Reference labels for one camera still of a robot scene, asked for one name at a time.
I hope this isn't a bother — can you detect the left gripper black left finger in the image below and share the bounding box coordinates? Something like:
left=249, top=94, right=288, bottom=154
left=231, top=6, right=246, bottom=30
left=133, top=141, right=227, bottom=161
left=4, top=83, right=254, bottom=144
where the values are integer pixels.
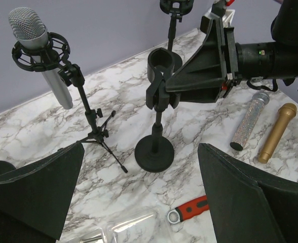
left=0, top=143, right=85, bottom=242

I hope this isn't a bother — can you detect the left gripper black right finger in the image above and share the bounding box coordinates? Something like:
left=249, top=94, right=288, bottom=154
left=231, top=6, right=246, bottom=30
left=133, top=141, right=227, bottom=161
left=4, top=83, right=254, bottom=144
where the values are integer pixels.
left=198, top=143, right=298, bottom=242

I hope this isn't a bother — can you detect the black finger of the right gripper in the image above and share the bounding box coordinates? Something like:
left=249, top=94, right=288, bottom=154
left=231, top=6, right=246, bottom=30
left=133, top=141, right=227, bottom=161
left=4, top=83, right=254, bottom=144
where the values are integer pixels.
left=166, top=18, right=227, bottom=103

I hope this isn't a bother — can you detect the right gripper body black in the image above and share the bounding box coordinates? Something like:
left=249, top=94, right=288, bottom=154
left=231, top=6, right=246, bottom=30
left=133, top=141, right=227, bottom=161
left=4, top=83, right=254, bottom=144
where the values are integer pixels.
left=222, top=26, right=275, bottom=98

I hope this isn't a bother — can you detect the glitter rhinestone microphone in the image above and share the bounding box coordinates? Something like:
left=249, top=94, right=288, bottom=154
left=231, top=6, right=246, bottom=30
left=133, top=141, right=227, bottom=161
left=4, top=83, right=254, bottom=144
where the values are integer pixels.
left=230, top=92, right=270, bottom=151

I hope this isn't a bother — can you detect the gold microphone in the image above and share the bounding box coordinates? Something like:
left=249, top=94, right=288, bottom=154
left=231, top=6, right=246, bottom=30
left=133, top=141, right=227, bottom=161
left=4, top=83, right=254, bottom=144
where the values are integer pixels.
left=257, top=103, right=297, bottom=164

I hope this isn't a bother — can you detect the black shock mount round stand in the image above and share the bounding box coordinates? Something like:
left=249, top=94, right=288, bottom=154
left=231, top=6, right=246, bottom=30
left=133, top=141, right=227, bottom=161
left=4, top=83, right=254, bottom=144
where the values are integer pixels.
left=160, top=0, right=194, bottom=69

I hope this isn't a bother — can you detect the silver condenser microphone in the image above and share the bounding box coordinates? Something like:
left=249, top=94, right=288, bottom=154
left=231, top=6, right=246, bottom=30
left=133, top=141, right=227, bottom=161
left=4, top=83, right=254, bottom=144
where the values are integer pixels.
left=8, top=7, right=73, bottom=110

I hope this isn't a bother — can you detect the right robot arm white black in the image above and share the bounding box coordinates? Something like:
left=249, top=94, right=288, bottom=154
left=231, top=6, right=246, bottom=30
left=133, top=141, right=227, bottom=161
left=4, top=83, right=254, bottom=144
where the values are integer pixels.
left=165, top=1, right=298, bottom=103

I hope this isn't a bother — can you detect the clear screw organizer box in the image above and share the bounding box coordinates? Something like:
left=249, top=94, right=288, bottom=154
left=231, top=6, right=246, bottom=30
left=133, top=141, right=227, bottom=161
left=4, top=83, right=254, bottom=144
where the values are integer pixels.
left=66, top=207, right=174, bottom=242

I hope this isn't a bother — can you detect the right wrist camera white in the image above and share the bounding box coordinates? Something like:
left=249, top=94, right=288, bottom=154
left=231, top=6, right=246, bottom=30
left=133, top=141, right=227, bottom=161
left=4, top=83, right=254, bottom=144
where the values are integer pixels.
left=206, top=0, right=235, bottom=26

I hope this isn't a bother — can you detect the red handle adjustable wrench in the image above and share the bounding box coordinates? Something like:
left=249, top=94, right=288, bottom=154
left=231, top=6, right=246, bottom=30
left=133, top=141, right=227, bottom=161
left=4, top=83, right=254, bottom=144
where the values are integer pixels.
left=167, top=195, right=209, bottom=224

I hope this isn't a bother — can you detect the black tripod shock mount stand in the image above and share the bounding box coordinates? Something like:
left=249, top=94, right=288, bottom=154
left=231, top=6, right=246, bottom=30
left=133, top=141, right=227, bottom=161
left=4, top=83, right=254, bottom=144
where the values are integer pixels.
left=11, top=31, right=129, bottom=174

